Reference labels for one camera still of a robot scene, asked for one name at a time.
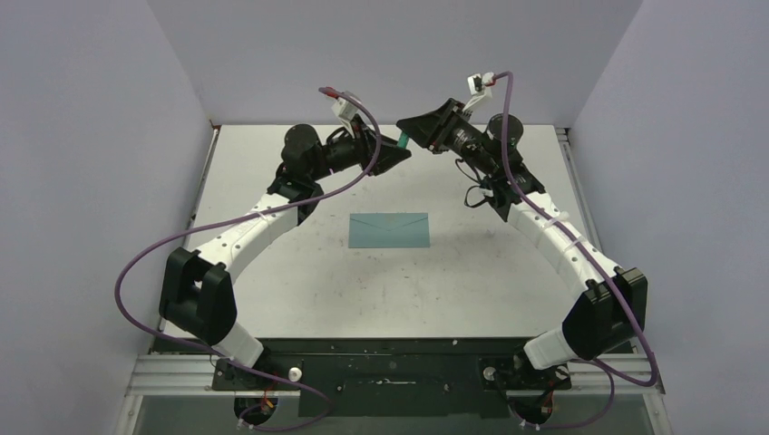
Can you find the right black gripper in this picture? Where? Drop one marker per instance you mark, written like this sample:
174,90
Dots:
433,131

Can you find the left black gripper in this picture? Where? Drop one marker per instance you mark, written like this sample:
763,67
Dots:
375,153

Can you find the green glue stick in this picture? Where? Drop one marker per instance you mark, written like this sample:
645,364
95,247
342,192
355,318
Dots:
403,141

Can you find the teal envelope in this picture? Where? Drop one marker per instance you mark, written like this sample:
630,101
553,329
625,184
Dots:
389,230

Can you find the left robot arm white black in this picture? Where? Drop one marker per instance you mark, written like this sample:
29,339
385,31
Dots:
197,292

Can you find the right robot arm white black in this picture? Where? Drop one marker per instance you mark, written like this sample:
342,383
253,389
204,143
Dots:
609,301

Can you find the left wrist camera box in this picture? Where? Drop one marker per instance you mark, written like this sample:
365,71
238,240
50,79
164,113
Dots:
345,111

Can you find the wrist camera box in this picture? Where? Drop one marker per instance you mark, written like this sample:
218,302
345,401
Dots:
345,111
480,87

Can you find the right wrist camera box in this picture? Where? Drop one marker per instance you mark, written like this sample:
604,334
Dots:
480,87

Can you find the right side aluminium rail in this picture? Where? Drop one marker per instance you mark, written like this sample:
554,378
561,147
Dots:
573,193

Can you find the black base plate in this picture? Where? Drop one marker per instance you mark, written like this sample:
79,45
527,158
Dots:
485,377

